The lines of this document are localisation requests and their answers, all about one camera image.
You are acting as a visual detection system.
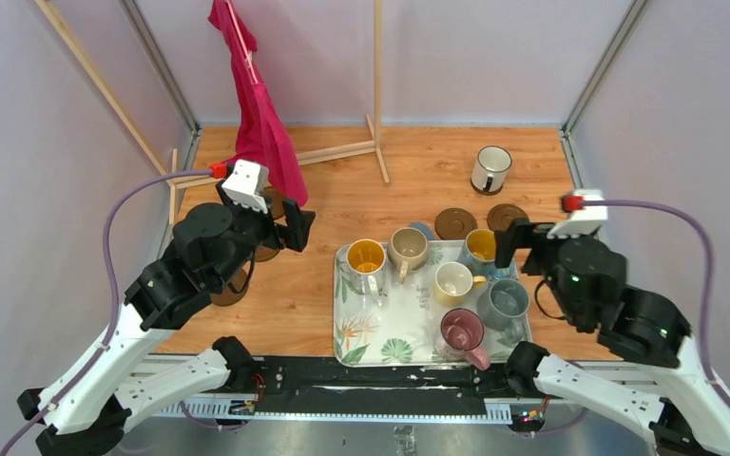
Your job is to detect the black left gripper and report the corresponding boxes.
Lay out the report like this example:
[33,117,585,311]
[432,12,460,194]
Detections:
[212,180,315,289]

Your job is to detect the plain dark brown coaster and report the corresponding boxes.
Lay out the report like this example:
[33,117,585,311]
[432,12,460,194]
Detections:
[211,269,249,307]

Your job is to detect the amber brown coaster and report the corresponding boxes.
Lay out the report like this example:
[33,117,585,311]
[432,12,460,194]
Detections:
[254,245,280,262]

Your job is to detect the ringed brown coaster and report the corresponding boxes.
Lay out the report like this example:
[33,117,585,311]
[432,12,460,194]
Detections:
[261,186,285,220]

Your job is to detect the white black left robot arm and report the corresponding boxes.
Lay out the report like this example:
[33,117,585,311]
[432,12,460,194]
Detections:
[18,180,316,455]

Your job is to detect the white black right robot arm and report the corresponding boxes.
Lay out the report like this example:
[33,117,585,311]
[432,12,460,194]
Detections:
[494,218,730,455]

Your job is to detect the dark wooden coaster right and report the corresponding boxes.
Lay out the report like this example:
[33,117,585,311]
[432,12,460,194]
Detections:
[487,203,529,231]

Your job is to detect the dark wooden coaster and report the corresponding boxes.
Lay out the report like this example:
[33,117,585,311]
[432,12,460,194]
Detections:
[434,207,478,240]
[487,203,529,231]

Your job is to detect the dark wooden coaster centre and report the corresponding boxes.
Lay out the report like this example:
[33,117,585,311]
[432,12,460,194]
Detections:
[434,207,478,240]

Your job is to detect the blue coaster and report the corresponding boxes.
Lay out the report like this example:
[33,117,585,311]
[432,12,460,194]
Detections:
[409,221,435,240]

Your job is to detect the blue mug yellow inside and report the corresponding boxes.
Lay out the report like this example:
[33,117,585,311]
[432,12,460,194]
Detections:
[457,229,514,280]

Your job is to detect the pale yellow mug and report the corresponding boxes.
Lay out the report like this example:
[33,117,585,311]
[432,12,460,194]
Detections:
[433,261,488,308]

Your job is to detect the grey ceramic mug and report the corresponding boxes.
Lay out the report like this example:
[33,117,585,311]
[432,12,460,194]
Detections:
[476,278,530,331]

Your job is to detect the white enamel mug black rim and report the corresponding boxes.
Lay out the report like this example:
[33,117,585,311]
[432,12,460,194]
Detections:
[471,145,512,195]

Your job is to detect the glass mug yellow inside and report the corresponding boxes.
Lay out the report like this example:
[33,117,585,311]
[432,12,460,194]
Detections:
[346,238,387,307]

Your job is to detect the beige ceramic mug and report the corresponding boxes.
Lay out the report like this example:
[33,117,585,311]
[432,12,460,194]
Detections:
[387,227,430,284]

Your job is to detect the pink ceramic mug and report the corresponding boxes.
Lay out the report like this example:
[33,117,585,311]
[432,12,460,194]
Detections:
[434,308,491,371]

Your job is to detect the magenta cloth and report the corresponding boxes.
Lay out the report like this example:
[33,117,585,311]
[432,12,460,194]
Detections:
[208,0,309,205]

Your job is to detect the floral white serving tray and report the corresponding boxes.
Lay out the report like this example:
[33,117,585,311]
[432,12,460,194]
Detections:
[333,238,534,369]

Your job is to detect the wooden drying rack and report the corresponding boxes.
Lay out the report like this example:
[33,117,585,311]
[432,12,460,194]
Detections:
[36,1,391,226]

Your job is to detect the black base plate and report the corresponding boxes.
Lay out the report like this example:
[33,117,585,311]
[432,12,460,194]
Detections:
[228,356,520,416]

